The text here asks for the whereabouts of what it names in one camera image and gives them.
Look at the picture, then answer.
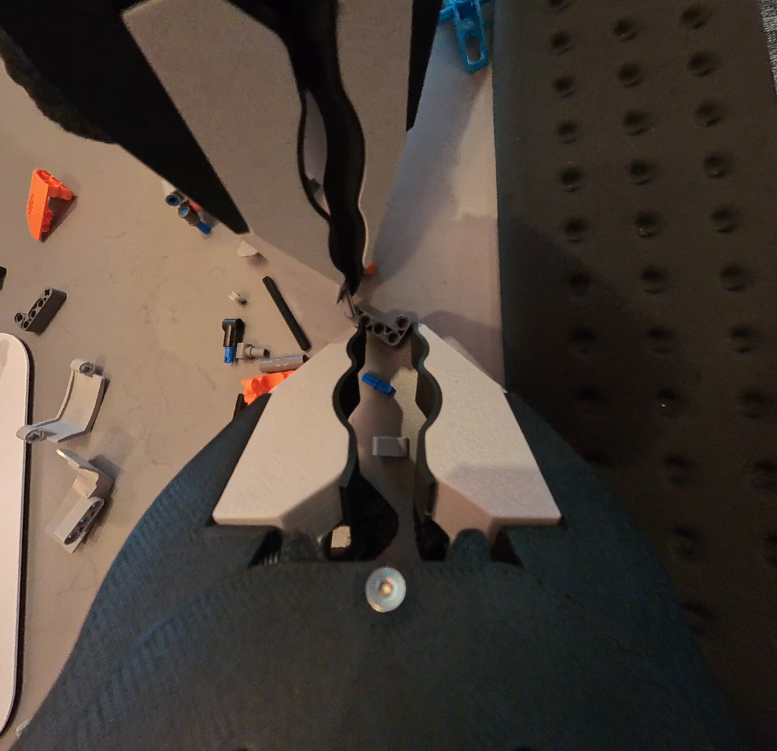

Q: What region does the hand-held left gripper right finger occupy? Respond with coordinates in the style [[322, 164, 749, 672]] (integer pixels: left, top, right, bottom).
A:
[[412, 323, 563, 539]]

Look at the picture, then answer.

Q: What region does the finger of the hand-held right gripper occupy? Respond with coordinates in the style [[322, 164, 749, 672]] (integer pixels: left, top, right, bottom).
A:
[[123, 0, 356, 281], [331, 0, 416, 293]]

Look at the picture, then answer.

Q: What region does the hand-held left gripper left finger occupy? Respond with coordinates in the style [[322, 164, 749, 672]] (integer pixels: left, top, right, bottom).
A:
[[211, 325, 367, 533]]

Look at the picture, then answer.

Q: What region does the dark grey angled beam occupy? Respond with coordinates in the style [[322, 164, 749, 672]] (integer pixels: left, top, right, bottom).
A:
[[355, 311, 418, 349]]

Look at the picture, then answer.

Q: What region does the orange angled panel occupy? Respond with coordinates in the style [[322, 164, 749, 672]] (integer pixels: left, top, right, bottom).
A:
[[240, 370, 298, 406]]

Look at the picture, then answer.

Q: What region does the cyan plastic brick tool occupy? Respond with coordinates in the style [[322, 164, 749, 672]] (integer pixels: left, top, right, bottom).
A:
[[440, 0, 494, 75]]

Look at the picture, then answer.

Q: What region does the white grey orange block assembly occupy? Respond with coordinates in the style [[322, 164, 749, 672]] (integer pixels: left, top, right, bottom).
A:
[[164, 180, 213, 236]]

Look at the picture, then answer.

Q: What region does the long black axle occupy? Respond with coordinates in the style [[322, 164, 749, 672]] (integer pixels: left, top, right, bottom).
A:
[[262, 276, 312, 352]]

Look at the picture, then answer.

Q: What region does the orange wedge block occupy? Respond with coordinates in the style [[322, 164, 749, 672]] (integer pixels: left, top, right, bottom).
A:
[[27, 168, 76, 242]]

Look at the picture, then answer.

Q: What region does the light grey box panel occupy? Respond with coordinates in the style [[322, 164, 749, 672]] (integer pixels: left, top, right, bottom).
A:
[[45, 449, 116, 553]]

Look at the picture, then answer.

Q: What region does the light grey curved fender panel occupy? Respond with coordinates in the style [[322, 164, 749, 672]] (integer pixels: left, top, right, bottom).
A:
[[16, 358, 107, 445]]

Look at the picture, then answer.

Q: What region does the black dimpled mat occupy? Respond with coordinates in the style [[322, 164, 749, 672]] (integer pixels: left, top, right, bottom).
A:
[[492, 0, 777, 751]]

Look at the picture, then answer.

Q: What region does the white book stand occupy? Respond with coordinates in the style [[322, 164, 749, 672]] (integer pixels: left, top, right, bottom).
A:
[[0, 332, 32, 728]]

